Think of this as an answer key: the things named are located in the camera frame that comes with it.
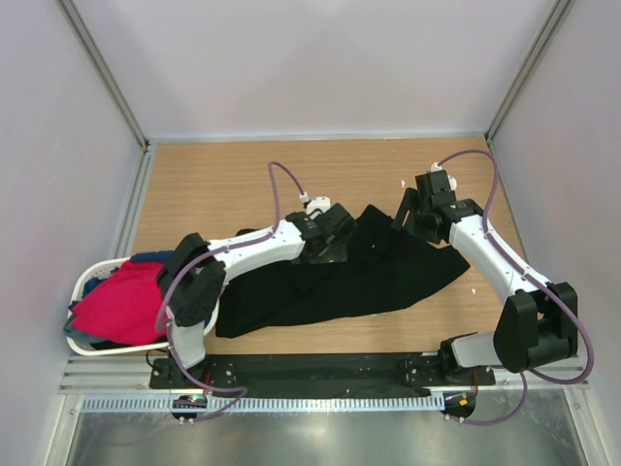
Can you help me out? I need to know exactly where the black t shirt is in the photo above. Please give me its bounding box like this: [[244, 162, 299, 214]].
[[215, 205, 470, 339]]

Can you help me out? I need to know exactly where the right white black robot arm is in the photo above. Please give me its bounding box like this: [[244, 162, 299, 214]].
[[393, 165, 578, 384]]

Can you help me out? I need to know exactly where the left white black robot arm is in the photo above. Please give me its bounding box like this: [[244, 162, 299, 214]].
[[156, 204, 355, 388]]

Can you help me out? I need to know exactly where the blue t shirt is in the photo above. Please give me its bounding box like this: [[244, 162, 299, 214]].
[[80, 250, 217, 336]]

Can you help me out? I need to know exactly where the pink t shirt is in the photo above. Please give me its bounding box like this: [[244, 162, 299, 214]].
[[72, 260, 169, 347]]

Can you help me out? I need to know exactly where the white perforated laundry basket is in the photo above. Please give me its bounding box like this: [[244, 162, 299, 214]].
[[66, 256, 219, 358]]

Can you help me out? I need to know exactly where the grey t shirt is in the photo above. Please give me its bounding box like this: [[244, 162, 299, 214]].
[[63, 319, 98, 344]]

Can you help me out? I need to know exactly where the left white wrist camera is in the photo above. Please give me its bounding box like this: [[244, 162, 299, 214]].
[[299, 191, 331, 215]]

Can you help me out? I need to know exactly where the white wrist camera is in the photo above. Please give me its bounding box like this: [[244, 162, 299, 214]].
[[299, 191, 331, 215], [430, 163, 458, 190]]

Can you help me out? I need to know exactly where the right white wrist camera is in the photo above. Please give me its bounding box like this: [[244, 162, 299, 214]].
[[430, 163, 458, 190]]

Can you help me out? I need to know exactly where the left aluminium frame post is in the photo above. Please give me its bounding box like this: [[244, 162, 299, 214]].
[[56, 0, 150, 148]]

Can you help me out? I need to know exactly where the aluminium frame post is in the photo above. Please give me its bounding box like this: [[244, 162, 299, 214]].
[[485, 0, 575, 145], [56, 0, 150, 148]]

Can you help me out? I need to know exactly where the slotted grey cable duct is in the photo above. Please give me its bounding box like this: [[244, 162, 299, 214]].
[[81, 392, 444, 415]]

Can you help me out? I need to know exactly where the right aluminium frame post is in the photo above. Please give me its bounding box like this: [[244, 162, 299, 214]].
[[485, 0, 575, 145]]

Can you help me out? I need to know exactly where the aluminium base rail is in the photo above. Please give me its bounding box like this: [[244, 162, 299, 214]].
[[58, 355, 583, 394]]

